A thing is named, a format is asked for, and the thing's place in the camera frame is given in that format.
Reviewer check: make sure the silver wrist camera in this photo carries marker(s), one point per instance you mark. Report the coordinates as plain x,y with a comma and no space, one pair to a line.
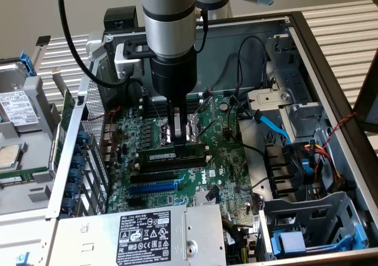
127,62

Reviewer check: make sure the silver hard disk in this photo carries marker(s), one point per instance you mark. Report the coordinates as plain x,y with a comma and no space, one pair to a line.
17,106

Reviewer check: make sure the green motherboard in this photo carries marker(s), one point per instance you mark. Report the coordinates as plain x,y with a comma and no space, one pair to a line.
189,186

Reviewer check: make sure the silver chipset heatsink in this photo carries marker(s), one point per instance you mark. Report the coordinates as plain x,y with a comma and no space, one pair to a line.
200,199

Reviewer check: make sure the black plastic shroud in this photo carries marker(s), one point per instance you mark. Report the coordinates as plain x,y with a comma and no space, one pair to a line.
280,171

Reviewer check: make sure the silver power supply unit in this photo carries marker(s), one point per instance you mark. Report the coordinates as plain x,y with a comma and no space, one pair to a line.
97,236

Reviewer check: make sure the grey parts rack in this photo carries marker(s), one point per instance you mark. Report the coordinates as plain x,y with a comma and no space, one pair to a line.
35,91

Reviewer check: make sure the blue card retention clip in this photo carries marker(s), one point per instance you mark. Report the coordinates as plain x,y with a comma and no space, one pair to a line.
68,204
84,137
77,162
76,175
72,190

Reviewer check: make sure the green graphics card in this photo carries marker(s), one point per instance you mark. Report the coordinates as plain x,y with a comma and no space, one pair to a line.
67,103

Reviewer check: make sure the silver rear port block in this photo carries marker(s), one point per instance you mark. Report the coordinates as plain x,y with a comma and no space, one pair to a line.
107,136

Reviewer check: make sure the blue expansion slot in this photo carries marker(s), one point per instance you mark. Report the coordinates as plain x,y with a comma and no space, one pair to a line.
153,187

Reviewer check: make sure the CPU socket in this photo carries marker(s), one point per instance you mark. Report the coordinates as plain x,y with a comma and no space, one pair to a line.
164,136

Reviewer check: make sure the short black expansion slot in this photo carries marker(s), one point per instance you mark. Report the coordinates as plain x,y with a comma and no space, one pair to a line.
134,201

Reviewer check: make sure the blue disk carrier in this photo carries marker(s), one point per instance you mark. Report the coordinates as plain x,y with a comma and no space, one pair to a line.
277,245

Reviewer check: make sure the long black expansion slot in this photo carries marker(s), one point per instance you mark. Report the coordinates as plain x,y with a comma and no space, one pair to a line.
152,177

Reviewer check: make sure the tall silver disk bay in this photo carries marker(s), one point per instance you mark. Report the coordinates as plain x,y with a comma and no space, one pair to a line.
295,71

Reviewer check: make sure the wide grey disk bay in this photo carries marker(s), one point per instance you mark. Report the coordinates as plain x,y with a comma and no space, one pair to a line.
310,207

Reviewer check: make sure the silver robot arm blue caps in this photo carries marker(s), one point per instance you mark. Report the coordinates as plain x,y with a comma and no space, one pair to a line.
168,26

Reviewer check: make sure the thin metal locking lever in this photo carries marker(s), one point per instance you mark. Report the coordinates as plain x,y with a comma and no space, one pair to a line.
206,128
152,104

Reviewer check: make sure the green RAM stick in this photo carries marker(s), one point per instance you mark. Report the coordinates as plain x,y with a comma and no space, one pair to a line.
29,174
192,152

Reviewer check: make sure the black box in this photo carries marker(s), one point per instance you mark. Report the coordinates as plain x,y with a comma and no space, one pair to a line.
118,16

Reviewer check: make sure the small blue plastic clip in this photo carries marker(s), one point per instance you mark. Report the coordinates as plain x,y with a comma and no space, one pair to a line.
23,260

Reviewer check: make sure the blue plastic latch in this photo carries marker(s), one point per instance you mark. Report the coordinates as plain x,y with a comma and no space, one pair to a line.
307,170

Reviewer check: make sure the dark framed panel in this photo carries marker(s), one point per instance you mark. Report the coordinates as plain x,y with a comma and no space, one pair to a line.
369,100

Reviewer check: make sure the silver CPU chip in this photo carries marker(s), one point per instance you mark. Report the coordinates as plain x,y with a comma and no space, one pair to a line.
9,156

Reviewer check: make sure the coin cell battery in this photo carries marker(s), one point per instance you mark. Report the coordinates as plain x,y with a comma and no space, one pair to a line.
225,106

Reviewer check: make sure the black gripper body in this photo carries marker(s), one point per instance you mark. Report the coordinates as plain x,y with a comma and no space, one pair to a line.
174,77

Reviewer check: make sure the blue hard disk bracket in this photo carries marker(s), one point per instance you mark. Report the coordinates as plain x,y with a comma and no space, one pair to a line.
28,65

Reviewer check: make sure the open grey PC case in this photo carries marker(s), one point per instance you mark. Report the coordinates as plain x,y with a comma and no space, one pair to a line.
224,35

